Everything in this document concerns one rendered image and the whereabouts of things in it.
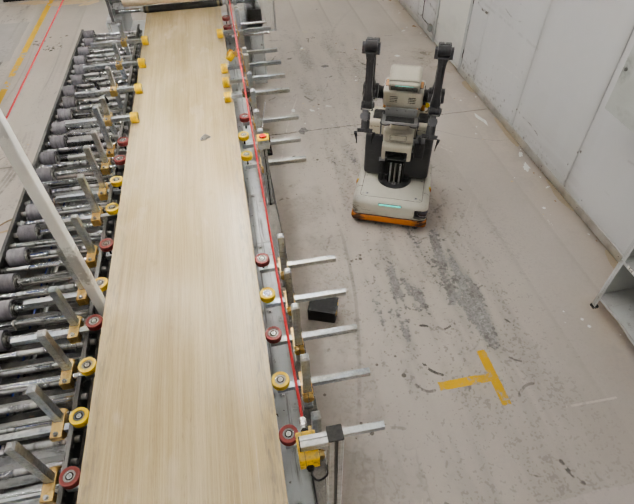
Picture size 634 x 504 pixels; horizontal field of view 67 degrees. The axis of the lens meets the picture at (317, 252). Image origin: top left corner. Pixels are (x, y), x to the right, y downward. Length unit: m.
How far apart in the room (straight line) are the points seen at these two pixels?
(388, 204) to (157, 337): 2.24
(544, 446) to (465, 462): 0.49
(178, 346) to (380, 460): 1.37
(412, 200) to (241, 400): 2.38
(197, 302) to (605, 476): 2.45
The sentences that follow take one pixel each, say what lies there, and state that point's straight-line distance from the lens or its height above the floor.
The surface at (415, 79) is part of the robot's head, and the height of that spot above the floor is 1.33.
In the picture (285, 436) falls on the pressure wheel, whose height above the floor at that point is 0.91.
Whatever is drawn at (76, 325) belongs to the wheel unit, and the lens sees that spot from 2.73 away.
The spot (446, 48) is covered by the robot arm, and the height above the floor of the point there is 1.62.
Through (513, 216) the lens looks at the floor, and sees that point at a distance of 4.51.
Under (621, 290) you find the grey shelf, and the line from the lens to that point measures 4.05.
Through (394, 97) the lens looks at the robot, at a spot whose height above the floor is 1.17.
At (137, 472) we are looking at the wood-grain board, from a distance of 2.19.
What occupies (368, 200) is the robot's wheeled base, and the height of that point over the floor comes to 0.27.
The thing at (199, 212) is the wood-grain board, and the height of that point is 0.90.
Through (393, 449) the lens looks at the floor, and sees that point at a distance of 3.08.
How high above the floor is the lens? 2.85
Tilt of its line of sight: 47 degrees down
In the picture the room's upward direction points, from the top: 2 degrees counter-clockwise
